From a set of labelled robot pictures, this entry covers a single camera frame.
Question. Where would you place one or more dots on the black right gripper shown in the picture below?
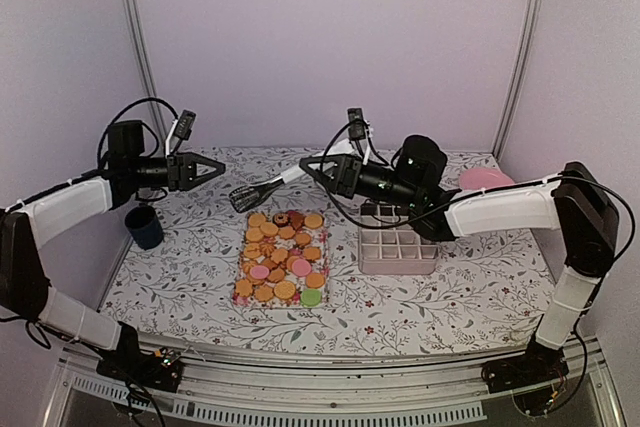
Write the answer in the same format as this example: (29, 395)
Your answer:
(347, 167)

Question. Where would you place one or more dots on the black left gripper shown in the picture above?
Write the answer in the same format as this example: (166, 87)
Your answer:
(182, 170)

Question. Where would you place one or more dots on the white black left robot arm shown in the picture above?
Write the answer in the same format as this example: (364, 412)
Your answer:
(123, 168)

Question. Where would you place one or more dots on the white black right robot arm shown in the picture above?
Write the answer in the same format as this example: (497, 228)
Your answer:
(571, 201)

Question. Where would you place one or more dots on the dark blue cup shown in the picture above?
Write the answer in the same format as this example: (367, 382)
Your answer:
(144, 226)

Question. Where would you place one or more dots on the chocolate sprinkled donut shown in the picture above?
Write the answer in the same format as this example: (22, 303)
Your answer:
(281, 219)

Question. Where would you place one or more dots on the pink divided cookie tin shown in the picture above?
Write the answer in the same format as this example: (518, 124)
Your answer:
(384, 249)

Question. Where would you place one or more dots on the pink round cookie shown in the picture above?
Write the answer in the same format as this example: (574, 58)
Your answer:
(259, 272)
(301, 267)

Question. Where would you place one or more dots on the floral cookie tray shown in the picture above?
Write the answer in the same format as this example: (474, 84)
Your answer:
(306, 236)

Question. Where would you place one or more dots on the dotted tan sandwich cookie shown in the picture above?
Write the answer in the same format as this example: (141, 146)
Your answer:
(285, 290)

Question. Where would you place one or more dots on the green round cookie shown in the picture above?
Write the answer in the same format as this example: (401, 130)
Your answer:
(311, 297)

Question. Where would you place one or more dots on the pink plastic plate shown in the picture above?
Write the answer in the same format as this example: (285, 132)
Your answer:
(481, 178)

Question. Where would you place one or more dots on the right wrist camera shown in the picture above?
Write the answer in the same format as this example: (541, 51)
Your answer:
(359, 134)

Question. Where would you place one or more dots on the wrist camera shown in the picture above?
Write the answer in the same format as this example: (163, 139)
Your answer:
(359, 134)
(179, 132)

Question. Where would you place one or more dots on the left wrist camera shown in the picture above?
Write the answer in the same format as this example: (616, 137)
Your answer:
(179, 132)

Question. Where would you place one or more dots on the aluminium front rail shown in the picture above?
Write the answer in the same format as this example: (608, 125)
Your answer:
(228, 386)

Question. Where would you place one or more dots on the aluminium left corner post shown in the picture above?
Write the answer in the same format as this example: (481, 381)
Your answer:
(140, 53)

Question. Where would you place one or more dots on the aluminium corner post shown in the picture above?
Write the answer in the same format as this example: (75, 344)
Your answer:
(140, 53)
(517, 78)

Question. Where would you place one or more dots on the aluminium right corner post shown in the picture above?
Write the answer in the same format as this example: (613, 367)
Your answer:
(517, 78)

